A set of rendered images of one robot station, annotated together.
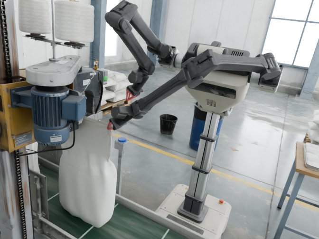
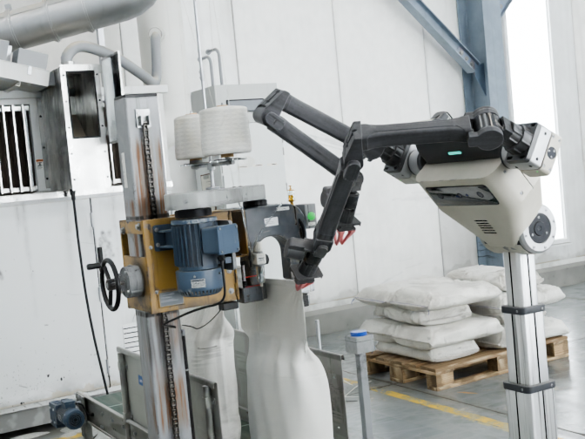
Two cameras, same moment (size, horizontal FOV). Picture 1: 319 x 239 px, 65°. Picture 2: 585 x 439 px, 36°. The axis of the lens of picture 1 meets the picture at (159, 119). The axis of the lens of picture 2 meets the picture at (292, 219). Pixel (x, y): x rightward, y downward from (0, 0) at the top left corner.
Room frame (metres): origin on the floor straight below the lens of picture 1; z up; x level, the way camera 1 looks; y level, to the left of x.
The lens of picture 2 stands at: (-1.21, -1.48, 1.45)
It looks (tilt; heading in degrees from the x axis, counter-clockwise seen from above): 3 degrees down; 35
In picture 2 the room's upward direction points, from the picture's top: 5 degrees counter-clockwise
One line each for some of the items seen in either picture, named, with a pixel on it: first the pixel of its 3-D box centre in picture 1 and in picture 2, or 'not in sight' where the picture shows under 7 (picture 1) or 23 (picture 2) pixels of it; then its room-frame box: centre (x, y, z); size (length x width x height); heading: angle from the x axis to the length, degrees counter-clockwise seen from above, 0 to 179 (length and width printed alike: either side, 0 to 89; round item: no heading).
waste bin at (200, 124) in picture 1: (206, 126); not in sight; (3.36, -0.69, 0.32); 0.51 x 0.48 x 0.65; 155
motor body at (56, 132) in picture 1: (51, 115); (197, 256); (1.01, 0.48, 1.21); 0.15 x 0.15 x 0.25
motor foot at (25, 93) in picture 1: (30, 98); (175, 236); (1.02, 0.57, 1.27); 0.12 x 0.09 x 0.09; 155
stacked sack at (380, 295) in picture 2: not in sight; (406, 290); (4.36, 1.54, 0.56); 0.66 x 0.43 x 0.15; 152
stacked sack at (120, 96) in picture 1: (116, 95); (516, 331); (4.75, 0.92, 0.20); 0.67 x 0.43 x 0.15; 155
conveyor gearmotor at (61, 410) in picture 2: not in sight; (70, 412); (1.80, 2.11, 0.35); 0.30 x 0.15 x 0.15; 65
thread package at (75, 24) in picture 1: (74, 22); (225, 131); (1.15, 0.43, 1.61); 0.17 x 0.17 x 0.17
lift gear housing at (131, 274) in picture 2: not in sight; (130, 280); (0.97, 0.75, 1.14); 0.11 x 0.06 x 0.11; 65
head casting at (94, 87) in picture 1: (70, 87); (258, 239); (1.47, 0.57, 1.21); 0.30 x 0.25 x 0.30; 65
